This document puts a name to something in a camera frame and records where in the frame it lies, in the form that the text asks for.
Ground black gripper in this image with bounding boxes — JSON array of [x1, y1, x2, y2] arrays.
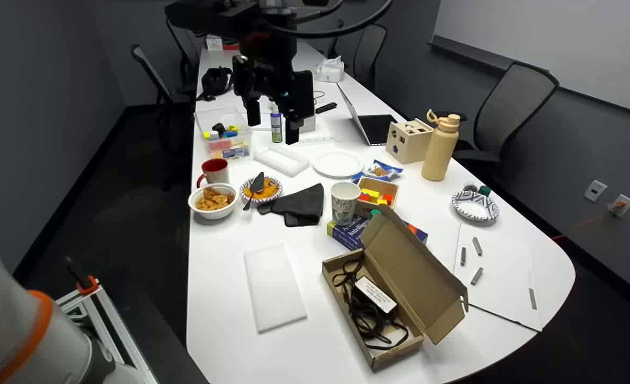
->
[[232, 54, 316, 148]]

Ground long white foam tray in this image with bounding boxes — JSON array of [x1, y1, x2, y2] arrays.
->
[[253, 143, 312, 180]]

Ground box of coloured blocks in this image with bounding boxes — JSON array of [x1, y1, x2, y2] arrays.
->
[[354, 175, 402, 212]]

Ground blue cardboard box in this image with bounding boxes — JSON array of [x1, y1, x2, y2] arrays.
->
[[324, 212, 374, 253]]

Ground brown cardboard box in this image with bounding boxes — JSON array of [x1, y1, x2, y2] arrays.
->
[[320, 205, 473, 373]]

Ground small spray bottle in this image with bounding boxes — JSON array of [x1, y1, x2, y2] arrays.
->
[[269, 102, 287, 145]]

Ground clear plastic toy bin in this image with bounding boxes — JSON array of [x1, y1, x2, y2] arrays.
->
[[193, 105, 253, 161]]

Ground black bag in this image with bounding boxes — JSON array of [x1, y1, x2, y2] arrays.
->
[[196, 66, 236, 102]]

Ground metal spoon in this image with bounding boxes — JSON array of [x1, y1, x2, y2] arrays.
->
[[242, 172, 269, 214]]

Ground red mug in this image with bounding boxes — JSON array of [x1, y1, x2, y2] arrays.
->
[[194, 157, 234, 191]]

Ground white plastic bag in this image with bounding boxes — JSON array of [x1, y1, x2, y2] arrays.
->
[[315, 55, 348, 85]]

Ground white paper plate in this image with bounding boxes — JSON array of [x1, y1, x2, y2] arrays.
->
[[311, 149, 366, 182]]

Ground black cloth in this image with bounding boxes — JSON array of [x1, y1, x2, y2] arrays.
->
[[255, 182, 328, 229]]

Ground pretzel snacks pile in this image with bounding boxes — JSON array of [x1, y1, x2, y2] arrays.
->
[[194, 186, 236, 214]]

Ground grey laptop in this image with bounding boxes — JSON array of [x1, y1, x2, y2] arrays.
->
[[336, 79, 400, 149]]

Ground white bowl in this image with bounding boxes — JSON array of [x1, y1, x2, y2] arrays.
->
[[186, 182, 242, 222]]

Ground patterned paper cup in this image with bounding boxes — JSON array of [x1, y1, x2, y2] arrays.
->
[[329, 182, 363, 224]]

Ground black office chair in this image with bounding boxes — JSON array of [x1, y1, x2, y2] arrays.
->
[[163, 15, 203, 81], [129, 42, 191, 112]]

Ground grey mesh office chair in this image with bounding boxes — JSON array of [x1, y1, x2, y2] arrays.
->
[[351, 23, 392, 93], [454, 60, 561, 172]]

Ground blue snack packet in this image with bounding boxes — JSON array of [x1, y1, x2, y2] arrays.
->
[[361, 158, 406, 185]]

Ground wooden shape sorter cube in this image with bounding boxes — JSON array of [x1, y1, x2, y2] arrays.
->
[[384, 118, 435, 167]]

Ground tan water bottle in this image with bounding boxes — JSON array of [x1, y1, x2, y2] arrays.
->
[[418, 109, 464, 185]]

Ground white power adapter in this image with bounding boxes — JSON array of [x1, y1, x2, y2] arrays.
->
[[353, 276, 400, 316]]

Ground white and orange stand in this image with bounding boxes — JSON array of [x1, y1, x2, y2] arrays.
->
[[54, 255, 160, 384]]

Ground black cable bundle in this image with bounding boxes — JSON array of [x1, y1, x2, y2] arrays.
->
[[329, 258, 413, 353]]

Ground wall whiteboard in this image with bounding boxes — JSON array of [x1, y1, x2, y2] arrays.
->
[[430, 0, 630, 122]]

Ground thin black cable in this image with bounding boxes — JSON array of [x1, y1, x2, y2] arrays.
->
[[466, 301, 545, 335]]

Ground white wall outlet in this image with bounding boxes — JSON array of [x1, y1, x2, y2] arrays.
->
[[607, 192, 630, 221], [584, 177, 611, 205]]

